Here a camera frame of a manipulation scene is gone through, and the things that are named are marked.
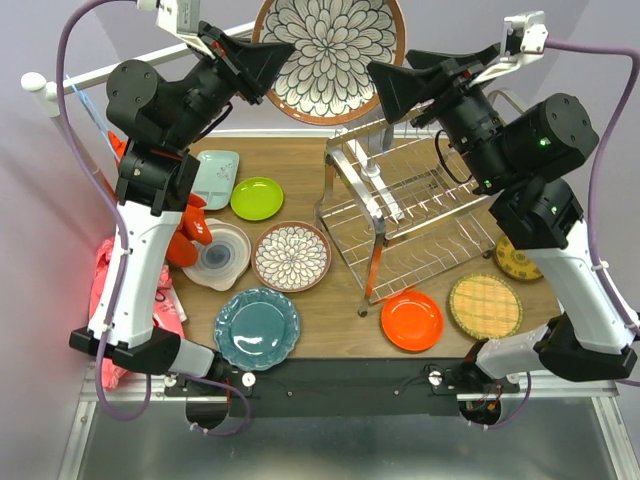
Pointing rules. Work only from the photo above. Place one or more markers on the pink plastic bag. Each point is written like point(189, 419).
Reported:
point(168, 312)

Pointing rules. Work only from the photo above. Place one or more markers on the orange oven mitt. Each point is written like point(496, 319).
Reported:
point(178, 229)

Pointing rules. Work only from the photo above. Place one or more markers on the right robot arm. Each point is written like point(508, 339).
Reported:
point(521, 166)

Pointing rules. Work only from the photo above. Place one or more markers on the lime green plate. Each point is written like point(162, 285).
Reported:
point(257, 198)

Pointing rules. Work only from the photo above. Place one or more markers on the large floral plate brown rim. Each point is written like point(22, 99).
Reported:
point(325, 81)

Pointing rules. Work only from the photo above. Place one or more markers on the woven bamboo plate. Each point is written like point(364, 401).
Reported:
point(485, 307)

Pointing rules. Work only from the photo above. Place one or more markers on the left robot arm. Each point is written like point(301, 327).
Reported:
point(161, 120)

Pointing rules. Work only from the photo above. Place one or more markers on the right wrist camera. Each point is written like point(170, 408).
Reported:
point(523, 42)

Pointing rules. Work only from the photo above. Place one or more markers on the orange plate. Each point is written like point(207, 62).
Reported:
point(412, 321)

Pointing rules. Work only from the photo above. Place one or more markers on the white clothes rail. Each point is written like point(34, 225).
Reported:
point(44, 92)

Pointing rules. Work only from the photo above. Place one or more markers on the yellow patterned dark plate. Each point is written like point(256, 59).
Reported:
point(515, 263)

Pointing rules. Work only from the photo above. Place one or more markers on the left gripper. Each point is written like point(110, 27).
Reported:
point(248, 67)

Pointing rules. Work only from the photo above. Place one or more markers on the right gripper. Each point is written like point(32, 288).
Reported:
point(401, 88)

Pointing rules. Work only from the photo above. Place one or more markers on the metal dish rack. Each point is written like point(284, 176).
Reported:
point(399, 206)

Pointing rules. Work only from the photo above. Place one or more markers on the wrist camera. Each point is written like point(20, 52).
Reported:
point(180, 18)
point(523, 42)

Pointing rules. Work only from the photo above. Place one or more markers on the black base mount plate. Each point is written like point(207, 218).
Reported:
point(339, 387)

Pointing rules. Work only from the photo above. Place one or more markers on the light blue divided tray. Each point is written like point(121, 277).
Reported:
point(215, 179)

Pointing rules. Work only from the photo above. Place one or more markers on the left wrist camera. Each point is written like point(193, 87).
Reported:
point(180, 18)

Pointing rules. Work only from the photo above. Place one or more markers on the teal scalloped plate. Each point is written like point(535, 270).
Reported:
point(257, 329)

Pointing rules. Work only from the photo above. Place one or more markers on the blue wire hanger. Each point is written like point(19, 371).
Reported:
point(110, 138)

